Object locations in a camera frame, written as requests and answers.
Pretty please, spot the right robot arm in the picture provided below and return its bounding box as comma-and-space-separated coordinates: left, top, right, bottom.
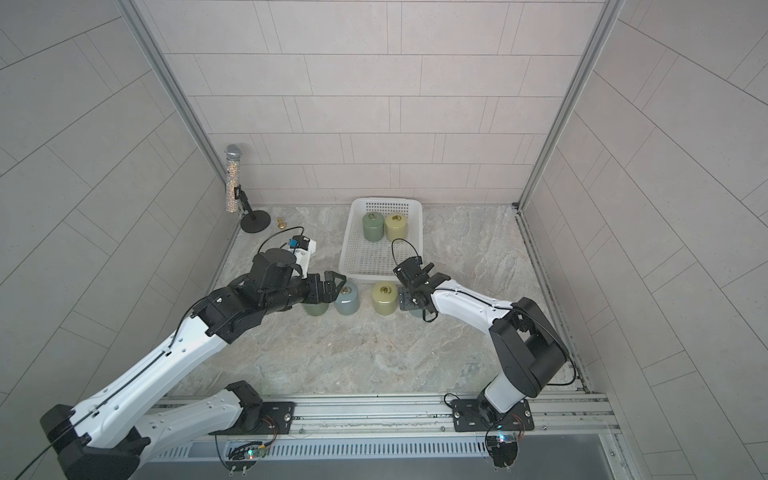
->
394, 256, 570, 416

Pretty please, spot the blue tea canister front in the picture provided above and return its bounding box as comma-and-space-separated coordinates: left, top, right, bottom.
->
334, 281, 360, 316

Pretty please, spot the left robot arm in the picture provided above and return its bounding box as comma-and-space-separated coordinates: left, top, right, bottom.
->
40, 248, 346, 479

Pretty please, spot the left circuit board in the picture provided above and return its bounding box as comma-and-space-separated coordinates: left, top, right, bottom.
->
226, 441, 268, 476

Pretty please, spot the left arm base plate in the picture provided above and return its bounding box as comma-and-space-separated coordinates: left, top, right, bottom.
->
212, 402, 296, 436

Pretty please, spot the microphone on black stand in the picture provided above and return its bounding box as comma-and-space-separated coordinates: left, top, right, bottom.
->
225, 144, 271, 234

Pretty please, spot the yellow-green tea canister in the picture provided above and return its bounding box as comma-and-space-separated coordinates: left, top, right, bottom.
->
371, 281, 399, 316

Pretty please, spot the circuit board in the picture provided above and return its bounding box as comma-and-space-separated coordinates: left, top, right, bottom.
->
485, 435, 519, 469
226, 441, 268, 476

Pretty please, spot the white vent grille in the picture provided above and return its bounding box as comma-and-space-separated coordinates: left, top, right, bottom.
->
154, 436, 488, 462

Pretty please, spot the dark green tea canister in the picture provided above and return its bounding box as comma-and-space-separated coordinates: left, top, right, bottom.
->
302, 303, 329, 317

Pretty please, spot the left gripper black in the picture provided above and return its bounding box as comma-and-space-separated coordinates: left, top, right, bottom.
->
262, 269, 350, 314

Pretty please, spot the white plastic basket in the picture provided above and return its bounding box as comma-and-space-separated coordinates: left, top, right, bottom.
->
339, 197, 424, 283

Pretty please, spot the right circuit board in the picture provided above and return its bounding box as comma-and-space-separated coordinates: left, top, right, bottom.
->
485, 435, 519, 469

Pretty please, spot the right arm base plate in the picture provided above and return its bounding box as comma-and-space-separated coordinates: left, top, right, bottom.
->
445, 398, 535, 433

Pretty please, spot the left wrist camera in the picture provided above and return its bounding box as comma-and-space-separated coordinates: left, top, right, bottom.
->
289, 235, 317, 278

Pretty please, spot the aluminium mounting rail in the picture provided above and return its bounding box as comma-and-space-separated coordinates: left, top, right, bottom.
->
136, 391, 620, 448

